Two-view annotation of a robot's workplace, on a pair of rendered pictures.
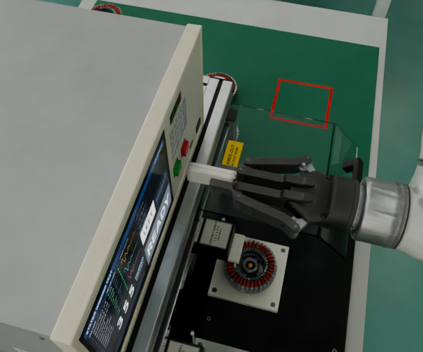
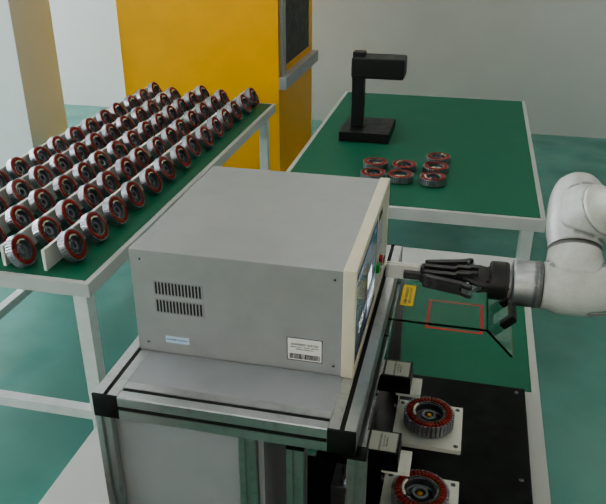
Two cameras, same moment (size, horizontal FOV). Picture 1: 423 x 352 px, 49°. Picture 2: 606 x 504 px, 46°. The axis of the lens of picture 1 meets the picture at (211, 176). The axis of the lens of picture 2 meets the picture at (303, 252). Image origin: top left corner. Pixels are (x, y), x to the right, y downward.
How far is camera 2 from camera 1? 0.93 m
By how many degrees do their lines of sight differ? 31
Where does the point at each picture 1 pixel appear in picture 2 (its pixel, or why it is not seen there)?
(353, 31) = not seen: hidden behind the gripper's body
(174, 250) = (380, 322)
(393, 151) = (566, 429)
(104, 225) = (359, 240)
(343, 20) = (482, 260)
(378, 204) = (523, 267)
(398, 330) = not seen: outside the picture
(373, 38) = not seen: hidden behind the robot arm
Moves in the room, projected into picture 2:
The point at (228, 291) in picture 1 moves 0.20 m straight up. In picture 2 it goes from (411, 438) to (417, 362)
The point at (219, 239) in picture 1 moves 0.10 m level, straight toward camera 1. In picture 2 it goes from (401, 371) to (406, 400)
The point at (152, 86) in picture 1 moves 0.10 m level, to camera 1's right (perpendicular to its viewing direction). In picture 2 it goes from (367, 199) to (418, 199)
